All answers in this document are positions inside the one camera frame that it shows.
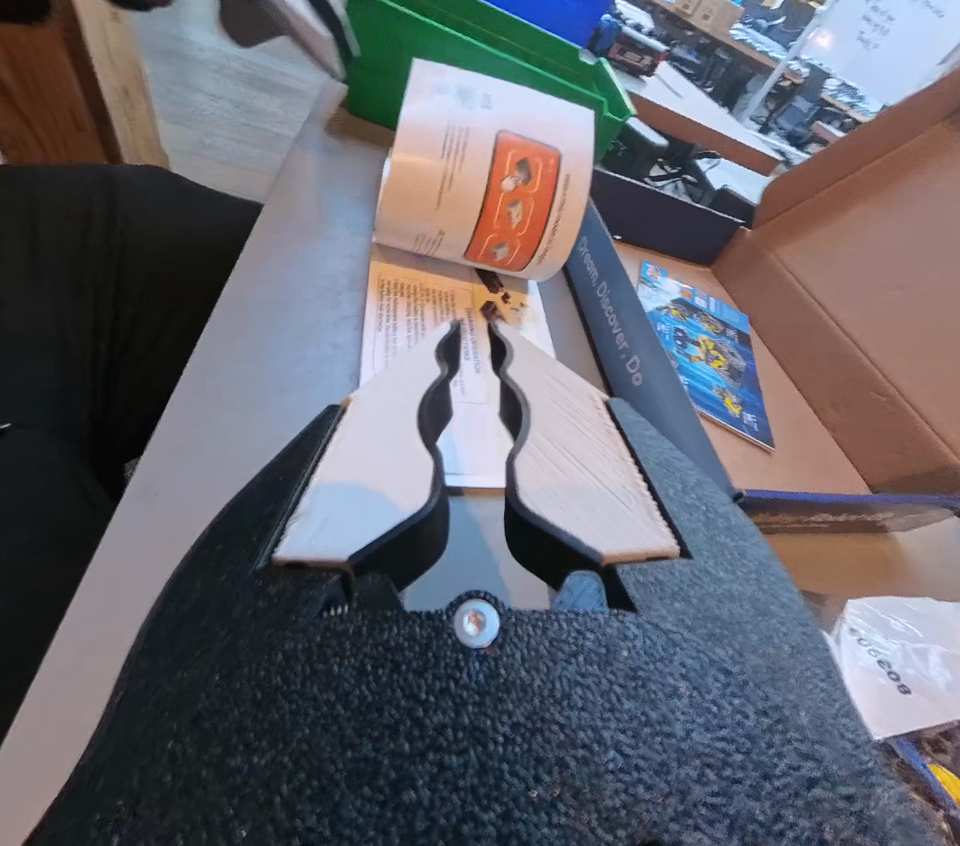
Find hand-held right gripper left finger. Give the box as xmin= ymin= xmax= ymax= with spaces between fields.
xmin=271 ymin=319 xmax=462 ymax=592

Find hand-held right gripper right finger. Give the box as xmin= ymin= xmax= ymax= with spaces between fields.
xmin=487 ymin=321 xmax=682 ymax=595

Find blue-cover instruction booklet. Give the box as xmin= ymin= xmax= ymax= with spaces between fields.
xmin=358 ymin=58 xmax=597 ymax=490

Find grey desk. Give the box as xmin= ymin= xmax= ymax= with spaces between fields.
xmin=0 ymin=73 xmax=960 ymax=768

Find blue cardboard box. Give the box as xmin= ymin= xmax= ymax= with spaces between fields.
xmin=562 ymin=66 xmax=960 ymax=539

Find thin blue printed leaflet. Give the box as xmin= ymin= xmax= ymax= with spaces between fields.
xmin=636 ymin=259 xmax=777 ymax=453

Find clear bag yellow blue parts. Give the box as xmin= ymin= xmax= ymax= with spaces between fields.
xmin=825 ymin=594 xmax=960 ymax=846

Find background work table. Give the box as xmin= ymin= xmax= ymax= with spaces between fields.
xmin=622 ymin=62 xmax=789 ymax=175

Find whiteboard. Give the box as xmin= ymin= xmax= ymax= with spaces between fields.
xmin=757 ymin=0 xmax=960 ymax=112

